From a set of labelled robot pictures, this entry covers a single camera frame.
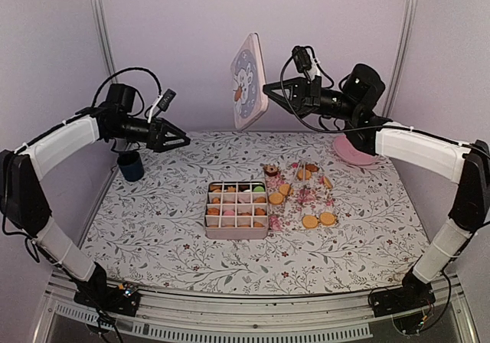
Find aluminium front rail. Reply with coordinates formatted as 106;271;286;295
33;273;480;342

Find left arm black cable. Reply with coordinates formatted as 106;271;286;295
91;67;162;109

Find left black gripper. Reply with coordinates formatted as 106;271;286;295
110;115;191;152

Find left aluminium frame post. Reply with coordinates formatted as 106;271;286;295
90;0;116;75

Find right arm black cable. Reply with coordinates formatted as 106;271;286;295
279;57;395;133

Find pink plate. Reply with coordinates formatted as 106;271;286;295
332;135;380;166

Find right aluminium frame post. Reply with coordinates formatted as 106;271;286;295
382;0;418;116

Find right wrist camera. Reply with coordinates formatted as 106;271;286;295
292;45;321;81

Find floral tablecloth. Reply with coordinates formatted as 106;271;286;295
83;132;428;295

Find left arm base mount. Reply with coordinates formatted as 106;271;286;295
73;283;141;317

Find metal serving tongs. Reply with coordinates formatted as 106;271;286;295
290;160;308;195

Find chocolate donut cookie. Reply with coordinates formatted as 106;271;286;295
263;165;279;177

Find silver tin lid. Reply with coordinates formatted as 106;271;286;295
230;32;269;130

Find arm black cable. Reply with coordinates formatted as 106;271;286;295
279;57;395;133
91;67;162;109

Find dark blue cup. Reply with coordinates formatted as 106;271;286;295
117;152;145;182

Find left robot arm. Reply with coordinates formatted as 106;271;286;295
1;84;190;308

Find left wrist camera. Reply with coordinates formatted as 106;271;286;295
147;89;176;123

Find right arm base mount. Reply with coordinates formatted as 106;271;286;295
367;285;436;317

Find aluminium frame post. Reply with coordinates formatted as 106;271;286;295
382;0;418;116
90;0;116;75

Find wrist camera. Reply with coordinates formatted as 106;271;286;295
147;89;176;123
292;45;321;81

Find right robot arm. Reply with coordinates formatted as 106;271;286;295
263;64;489;309

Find metal tin with white dividers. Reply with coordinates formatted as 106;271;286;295
204;181;269;240

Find round waffle cookie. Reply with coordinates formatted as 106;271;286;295
269;192;284;205

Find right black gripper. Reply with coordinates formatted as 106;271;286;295
263;74;361;121

